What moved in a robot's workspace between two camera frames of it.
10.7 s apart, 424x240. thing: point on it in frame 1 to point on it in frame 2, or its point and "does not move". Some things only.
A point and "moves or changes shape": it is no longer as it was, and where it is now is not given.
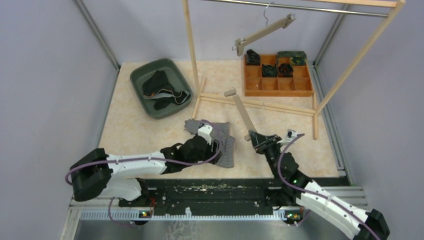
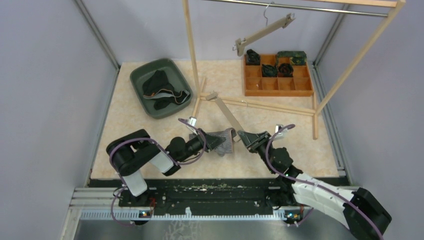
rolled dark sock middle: (269, 71) does not move
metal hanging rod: (301, 7) does not move
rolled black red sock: (285, 70) does not move
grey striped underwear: (221, 133) moves or changes shape
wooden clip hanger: (240, 42) does not move
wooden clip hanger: (232, 92) to (226, 114)
